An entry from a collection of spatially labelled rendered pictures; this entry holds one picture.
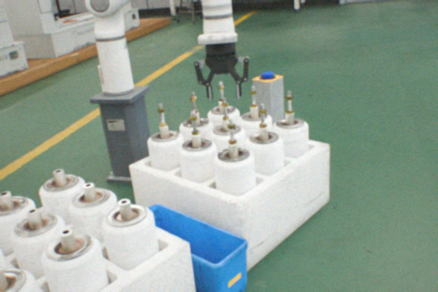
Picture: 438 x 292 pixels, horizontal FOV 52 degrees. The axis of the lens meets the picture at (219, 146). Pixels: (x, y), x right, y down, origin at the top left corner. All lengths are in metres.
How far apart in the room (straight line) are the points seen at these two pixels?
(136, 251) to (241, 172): 0.31
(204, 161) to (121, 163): 0.51
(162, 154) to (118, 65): 0.39
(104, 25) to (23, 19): 2.37
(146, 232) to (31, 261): 0.21
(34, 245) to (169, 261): 0.24
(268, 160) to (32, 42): 2.93
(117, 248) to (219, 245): 0.28
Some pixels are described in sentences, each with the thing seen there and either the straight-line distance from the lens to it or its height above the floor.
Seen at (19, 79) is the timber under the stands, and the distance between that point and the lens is 3.26.
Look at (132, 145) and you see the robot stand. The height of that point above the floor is 0.14.
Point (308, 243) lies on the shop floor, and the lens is 1.17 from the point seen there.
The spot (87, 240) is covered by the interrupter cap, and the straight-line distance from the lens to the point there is 0.81.
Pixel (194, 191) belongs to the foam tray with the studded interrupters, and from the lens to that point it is 1.07.
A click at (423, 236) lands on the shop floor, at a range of 1.23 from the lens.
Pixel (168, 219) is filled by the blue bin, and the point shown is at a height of 0.09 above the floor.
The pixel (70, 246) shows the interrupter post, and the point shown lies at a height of 0.26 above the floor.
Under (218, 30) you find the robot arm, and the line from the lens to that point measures 1.09.
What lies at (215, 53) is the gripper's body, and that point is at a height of 0.46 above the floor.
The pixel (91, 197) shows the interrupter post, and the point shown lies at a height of 0.26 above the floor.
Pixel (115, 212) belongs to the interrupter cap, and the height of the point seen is 0.25.
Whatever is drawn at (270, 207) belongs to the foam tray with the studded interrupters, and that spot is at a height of 0.12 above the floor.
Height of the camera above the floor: 0.67
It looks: 23 degrees down
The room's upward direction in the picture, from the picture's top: 5 degrees counter-clockwise
